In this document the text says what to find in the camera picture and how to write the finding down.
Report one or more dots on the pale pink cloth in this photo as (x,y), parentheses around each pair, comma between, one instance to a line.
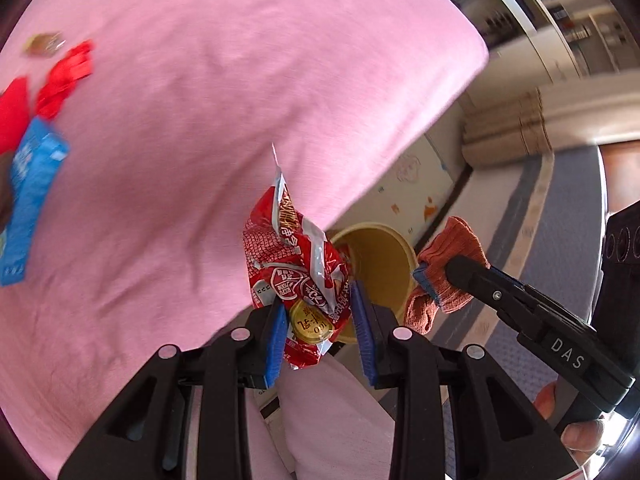
(325,420)

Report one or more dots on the brown wooden furniture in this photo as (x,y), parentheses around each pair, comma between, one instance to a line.
(622,175)

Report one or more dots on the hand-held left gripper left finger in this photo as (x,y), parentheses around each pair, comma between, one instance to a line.
(274,340)

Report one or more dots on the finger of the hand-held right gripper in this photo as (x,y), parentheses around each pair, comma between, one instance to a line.
(480,282)
(425,282)

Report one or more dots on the small brown candy wrapper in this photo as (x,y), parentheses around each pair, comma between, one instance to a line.
(44,44)

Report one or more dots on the person's right hand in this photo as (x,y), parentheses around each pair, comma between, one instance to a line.
(582,437)

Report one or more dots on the blue snack packet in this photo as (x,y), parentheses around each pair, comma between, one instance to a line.
(35,180)

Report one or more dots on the rolled beige mat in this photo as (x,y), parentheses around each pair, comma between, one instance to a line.
(505,130)

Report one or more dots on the cream printed play mat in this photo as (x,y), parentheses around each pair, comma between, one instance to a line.
(410,180)

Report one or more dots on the yellow waste bin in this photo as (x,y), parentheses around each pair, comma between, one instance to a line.
(380,265)

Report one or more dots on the red snack wrapper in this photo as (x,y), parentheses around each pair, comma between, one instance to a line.
(280,260)

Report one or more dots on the pink bed blanket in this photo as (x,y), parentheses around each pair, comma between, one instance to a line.
(200,110)

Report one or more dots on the white cabinet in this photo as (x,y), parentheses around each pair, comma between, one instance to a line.
(575,10)

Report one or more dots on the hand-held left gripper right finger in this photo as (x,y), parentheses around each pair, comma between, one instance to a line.
(362,335)

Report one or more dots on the orange sock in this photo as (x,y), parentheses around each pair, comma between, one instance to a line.
(460,240)

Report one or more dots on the grey blue floor mat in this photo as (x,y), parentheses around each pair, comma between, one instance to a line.
(565,210)

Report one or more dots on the flat red packet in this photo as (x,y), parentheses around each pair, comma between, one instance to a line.
(12,115)

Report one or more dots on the crumpled red wrapper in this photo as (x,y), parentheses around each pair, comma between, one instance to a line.
(65,77)

